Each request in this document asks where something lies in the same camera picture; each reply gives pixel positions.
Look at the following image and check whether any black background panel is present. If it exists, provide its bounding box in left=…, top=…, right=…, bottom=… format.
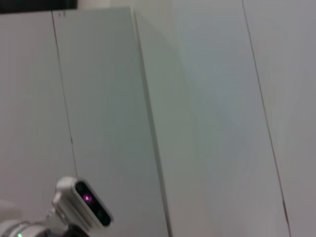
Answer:
left=0, top=0, right=79, bottom=14

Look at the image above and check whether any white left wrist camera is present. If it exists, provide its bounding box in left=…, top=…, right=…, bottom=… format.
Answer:
left=51, top=175, right=114, bottom=232

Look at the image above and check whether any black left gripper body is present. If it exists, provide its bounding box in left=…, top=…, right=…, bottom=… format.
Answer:
left=45, top=222, right=89, bottom=237

